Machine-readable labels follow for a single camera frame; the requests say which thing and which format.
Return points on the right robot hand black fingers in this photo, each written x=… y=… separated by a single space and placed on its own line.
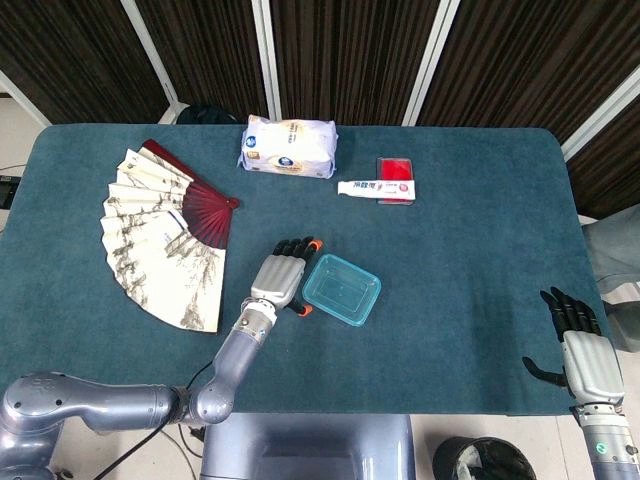
x=592 y=365

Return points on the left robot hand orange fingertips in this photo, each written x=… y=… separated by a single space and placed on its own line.
x=277 y=280

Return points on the teal plastic lid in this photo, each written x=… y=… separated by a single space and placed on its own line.
x=340 y=287

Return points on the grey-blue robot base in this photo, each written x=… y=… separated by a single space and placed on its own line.
x=300 y=445

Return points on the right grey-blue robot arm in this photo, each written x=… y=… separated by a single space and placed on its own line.
x=612 y=445

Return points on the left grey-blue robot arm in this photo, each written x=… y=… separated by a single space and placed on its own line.
x=100 y=400

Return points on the grey fabric chair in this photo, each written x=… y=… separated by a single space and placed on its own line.
x=615 y=250

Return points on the paper folding fan red ribs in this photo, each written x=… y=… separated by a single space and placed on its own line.
x=150 y=260

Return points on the white tissue pack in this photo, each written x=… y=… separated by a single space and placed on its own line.
x=287 y=147

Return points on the white red toothpaste tube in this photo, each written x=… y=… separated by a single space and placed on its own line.
x=375 y=189

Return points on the black trash bin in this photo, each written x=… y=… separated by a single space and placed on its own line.
x=480 y=460

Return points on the red flat plastic case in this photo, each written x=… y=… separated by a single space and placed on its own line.
x=395 y=167

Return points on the teal tablecloth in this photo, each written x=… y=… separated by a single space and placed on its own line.
x=450 y=250

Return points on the black bag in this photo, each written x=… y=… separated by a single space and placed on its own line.
x=205 y=115

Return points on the dark slatted partition screen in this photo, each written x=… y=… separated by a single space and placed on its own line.
x=350 y=50

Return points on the black device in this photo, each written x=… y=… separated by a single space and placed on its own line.
x=6 y=192

